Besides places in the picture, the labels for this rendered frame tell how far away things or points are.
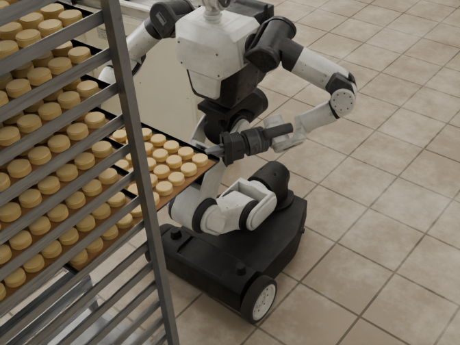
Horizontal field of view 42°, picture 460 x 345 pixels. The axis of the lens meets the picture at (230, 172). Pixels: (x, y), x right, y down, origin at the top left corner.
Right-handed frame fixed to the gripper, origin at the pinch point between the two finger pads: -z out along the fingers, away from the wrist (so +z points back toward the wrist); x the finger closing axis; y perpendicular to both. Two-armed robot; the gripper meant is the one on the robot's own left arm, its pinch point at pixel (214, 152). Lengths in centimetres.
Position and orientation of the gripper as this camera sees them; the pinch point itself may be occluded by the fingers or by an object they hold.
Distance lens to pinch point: 195.2
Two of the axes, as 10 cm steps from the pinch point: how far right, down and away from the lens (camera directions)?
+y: 3.7, 5.8, -7.3
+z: 9.3, -2.7, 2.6
